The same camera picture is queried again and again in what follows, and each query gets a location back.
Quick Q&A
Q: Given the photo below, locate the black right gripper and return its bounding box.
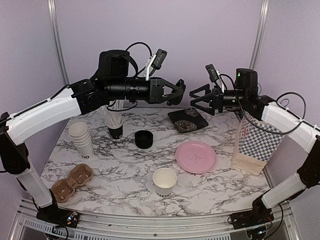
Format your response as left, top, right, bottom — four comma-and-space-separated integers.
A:
190, 83, 247, 116

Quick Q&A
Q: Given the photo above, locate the white paper coffee cup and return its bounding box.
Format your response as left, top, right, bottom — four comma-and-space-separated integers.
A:
152, 168, 178, 198

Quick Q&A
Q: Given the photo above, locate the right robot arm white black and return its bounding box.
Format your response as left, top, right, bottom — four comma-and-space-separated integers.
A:
189, 64, 320, 224

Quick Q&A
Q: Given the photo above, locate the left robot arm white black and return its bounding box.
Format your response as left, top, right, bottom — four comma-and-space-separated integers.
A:
0, 49, 186, 223

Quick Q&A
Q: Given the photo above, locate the dark floral square plate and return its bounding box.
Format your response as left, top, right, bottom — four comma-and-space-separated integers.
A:
167, 107, 209, 133

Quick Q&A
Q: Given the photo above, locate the stack of black lids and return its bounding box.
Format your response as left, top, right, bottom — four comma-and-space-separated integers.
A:
134, 130, 154, 149

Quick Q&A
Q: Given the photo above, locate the pink round plate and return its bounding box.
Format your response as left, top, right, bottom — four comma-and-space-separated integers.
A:
175, 141, 218, 174

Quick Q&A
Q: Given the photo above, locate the blue checkered paper bag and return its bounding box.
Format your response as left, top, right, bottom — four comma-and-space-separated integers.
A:
231, 115, 284, 174

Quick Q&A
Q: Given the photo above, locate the black cup holding straws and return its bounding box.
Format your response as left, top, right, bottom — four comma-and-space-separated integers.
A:
107, 119, 123, 140

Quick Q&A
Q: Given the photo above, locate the stack of white paper cups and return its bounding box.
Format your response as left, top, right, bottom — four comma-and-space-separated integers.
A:
68, 122, 94, 159

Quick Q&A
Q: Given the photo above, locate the brown cardboard cup carrier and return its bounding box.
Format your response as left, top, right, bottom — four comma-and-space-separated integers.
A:
50, 163, 94, 203

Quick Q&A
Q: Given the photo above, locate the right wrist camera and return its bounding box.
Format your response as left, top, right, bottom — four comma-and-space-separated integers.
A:
205, 64, 228, 90

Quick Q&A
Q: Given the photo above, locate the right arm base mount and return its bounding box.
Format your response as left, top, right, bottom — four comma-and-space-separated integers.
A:
227, 210, 275, 230

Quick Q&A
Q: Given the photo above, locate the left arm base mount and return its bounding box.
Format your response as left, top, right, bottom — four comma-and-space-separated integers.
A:
36, 208, 80, 228

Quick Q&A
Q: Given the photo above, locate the aluminium front rail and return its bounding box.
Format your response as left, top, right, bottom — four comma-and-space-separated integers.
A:
8, 199, 301, 240

